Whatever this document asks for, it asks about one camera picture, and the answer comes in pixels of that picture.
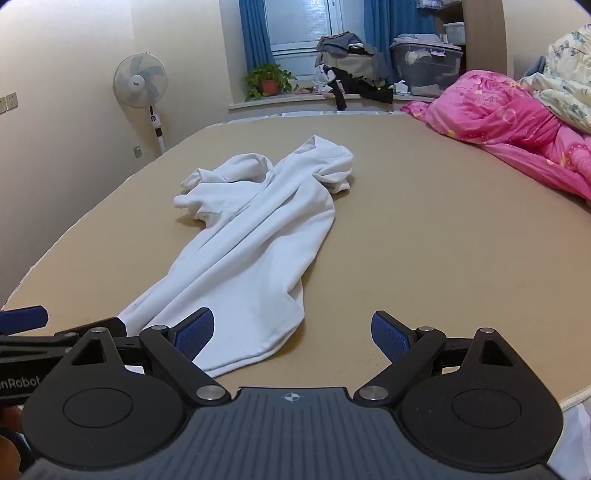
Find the window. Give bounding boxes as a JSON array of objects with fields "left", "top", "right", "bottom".
[{"left": 265, "top": 0, "right": 370, "bottom": 79}]

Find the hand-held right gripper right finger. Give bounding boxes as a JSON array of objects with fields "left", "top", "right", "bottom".
[{"left": 353, "top": 311, "right": 520, "bottom": 407}]

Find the white standing fan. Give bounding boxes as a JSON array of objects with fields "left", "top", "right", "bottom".
[{"left": 113, "top": 52, "right": 169, "bottom": 155}]

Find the clear plastic storage box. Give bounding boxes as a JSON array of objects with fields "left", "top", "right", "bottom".
[{"left": 389, "top": 33, "right": 464, "bottom": 99}]

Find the green potted plant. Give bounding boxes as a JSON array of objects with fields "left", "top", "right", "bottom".
[{"left": 243, "top": 63, "right": 297, "bottom": 101}]

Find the tan bed mattress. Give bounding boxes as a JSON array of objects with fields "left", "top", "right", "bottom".
[{"left": 0, "top": 111, "right": 591, "bottom": 409}]

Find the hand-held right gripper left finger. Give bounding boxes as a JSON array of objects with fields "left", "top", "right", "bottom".
[{"left": 69, "top": 308, "right": 232, "bottom": 408}]

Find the blue curtain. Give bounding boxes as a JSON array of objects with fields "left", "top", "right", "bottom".
[
  {"left": 363, "top": 0, "right": 445, "bottom": 47},
  {"left": 238, "top": 0, "right": 277, "bottom": 71}
]

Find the wooden wardrobe panel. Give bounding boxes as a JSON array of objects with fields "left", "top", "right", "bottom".
[{"left": 464, "top": 0, "right": 506, "bottom": 75}]

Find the pile of dark clothes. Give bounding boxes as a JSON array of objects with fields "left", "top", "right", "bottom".
[{"left": 313, "top": 31, "right": 395, "bottom": 112}]

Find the white garment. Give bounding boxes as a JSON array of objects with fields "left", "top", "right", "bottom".
[{"left": 117, "top": 135, "right": 355, "bottom": 378}]

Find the pink floral quilt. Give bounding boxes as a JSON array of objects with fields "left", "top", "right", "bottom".
[{"left": 401, "top": 69, "right": 591, "bottom": 201}]

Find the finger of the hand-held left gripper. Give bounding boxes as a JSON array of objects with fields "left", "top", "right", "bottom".
[
  {"left": 0, "top": 305, "right": 49, "bottom": 337},
  {"left": 0, "top": 318, "right": 127, "bottom": 370}
]

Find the pale floral quilt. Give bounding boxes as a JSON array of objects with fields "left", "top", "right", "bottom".
[{"left": 519, "top": 23, "right": 591, "bottom": 137}]

